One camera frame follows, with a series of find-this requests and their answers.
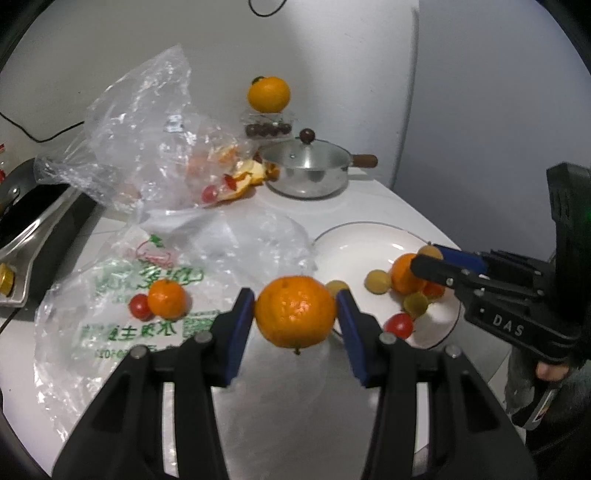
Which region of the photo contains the person's right hand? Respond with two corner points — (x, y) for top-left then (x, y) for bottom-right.
(536, 360), (568, 382)

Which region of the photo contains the clear plastic bag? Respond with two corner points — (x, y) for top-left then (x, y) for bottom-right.
(34, 44), (259, 222)

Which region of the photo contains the mandarin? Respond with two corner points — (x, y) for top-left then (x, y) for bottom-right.
(255, 275), (337, 355)
(390, 253), (428, 295)
(148, 279), (189, 320)

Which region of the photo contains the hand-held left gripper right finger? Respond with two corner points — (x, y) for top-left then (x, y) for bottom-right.
(336, 290), (539, 480)

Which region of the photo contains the pile of dark round fruits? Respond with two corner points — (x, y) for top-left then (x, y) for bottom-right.
(245, 121), (291, 138)

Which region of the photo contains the black cable loop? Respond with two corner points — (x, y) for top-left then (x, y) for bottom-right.
(249, 0), (289, 18)

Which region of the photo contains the person's right forearm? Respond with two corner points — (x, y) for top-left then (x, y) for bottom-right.
(526, 364), (591, 480)

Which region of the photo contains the silver and black cooktop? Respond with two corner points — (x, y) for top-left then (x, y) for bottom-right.
(0, 159), (100, 308)

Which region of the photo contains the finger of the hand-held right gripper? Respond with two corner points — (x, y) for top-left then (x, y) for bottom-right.
(433, 246), (553, 278)
(410, 255), (542, 302)

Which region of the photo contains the black power cable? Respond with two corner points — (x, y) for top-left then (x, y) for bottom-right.
(0, 111), (88, 143)

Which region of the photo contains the steel pot lid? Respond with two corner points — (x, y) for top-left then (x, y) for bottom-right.
(259, 129), (352, 172)

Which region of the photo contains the large orange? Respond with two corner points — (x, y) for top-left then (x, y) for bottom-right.
(247, 76), (291, 113)

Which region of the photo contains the clear plastic box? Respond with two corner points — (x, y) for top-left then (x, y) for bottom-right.
(241, 110), (295, 139)

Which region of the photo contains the white plate with dark rim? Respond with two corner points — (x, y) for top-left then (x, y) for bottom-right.
(311, 222), (465, 352)

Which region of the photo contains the orange peel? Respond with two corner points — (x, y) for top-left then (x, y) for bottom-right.
(222, 159), (280, 201)
(187, 143), (245, 175)

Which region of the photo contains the steel pot with wooden handle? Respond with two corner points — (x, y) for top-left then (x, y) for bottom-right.
(261, 152), (378, 200)

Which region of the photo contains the green printed plastic bag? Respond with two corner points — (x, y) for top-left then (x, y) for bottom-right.
(33, 203), (319, 444)

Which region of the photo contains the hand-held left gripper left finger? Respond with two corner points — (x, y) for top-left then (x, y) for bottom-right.
(53, 287), (256, 480)

